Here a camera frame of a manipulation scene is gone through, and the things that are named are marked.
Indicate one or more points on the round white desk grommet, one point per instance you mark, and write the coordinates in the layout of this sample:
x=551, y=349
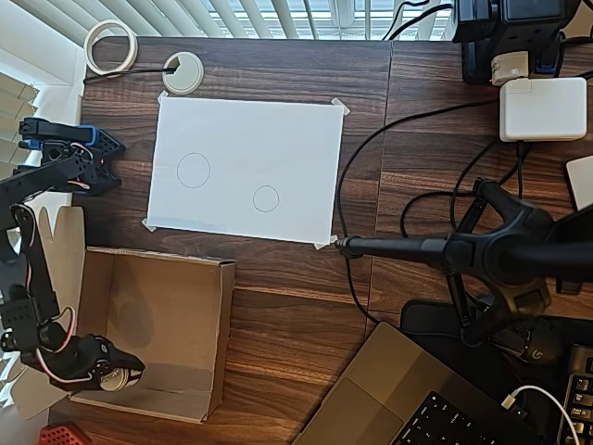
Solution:
x=185, y=83

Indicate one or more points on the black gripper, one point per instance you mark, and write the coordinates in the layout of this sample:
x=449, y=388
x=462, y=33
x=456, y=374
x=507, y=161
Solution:
x=103, y=361

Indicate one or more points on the black tripod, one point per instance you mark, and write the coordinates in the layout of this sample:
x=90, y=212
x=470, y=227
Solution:
x=500, y=250

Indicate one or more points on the white square power adapter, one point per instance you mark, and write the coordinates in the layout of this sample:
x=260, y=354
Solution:
x=542, y=111

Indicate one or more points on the grey laptop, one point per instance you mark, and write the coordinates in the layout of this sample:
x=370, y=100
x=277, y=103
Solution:
x=380, y=371

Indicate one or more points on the small white plug adapter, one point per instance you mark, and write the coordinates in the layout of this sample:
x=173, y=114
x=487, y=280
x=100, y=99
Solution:
x=509, y=67

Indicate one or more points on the black power strip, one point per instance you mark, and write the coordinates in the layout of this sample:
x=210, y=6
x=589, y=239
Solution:
x=509, y=23

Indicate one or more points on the black keyboard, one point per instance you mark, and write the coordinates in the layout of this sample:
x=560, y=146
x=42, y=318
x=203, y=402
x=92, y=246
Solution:
x=581, y=398

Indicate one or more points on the black computer mouse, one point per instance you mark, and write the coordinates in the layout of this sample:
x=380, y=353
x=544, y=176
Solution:
x=542, y=345

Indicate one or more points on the red robot arm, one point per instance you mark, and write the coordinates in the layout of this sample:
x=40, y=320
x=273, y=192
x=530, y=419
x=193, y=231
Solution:
x=60, y=436

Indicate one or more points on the silver flat device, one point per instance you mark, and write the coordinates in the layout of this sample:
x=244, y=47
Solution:
x=581, y=181

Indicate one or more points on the white paper sheet with circles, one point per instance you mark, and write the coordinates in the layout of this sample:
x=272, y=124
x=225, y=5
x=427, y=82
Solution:
x=255, y=139

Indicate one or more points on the cream vertical window blinds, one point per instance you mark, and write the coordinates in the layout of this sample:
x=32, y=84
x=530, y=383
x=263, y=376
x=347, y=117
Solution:
x=185, y=14
x=14, y=97

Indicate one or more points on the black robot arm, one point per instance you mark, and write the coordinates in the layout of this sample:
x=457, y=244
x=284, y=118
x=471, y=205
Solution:
x=37, y=178

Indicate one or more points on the masking tape roll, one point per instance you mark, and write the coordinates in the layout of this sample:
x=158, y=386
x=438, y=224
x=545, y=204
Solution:
x=133, y=48

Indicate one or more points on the black mouse pad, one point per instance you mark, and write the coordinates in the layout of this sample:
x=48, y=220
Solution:
x=431, y=320

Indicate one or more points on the open cardboard box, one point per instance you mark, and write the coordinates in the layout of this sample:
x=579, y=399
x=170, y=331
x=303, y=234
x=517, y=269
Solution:
x=185, y=301

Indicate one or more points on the blue plug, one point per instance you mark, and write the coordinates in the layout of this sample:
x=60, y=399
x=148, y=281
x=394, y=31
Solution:
x=546, y=62

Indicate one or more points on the masking tape piece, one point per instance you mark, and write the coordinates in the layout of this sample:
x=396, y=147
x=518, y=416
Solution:
x=148, y=225
x=324, y=243
x=342, y=107
x=163, y=96

